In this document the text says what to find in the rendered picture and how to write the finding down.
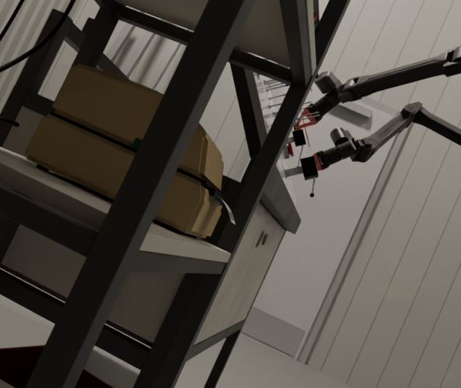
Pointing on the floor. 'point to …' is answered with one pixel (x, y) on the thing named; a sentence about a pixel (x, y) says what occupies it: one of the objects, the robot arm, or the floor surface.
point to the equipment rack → (148, 173)
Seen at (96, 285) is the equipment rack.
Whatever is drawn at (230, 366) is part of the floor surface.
